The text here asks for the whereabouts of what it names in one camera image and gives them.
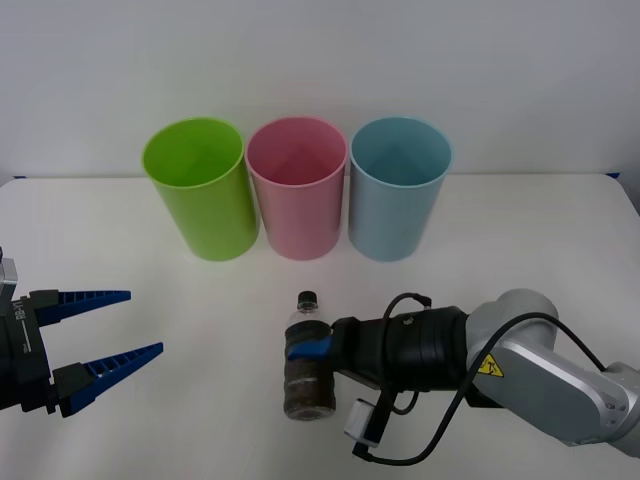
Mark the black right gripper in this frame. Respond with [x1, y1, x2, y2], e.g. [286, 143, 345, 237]
[287, 315, 389, 394]

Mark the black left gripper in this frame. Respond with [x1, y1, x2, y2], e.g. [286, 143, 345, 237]
[0, 288, 165, 419]

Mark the plastic bottle with dark label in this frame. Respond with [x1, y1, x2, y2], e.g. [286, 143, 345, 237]
[282, 289, 337, 422]

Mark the pink plastic bin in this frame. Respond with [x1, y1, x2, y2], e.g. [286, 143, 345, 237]
[244, 116, 349, 261]

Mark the pale blue plastic bin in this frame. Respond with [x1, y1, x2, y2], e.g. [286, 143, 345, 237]
[348, 116, 454, 263]

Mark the green plastic bin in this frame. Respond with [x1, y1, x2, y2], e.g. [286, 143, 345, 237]
[142, 116, 260, 262]

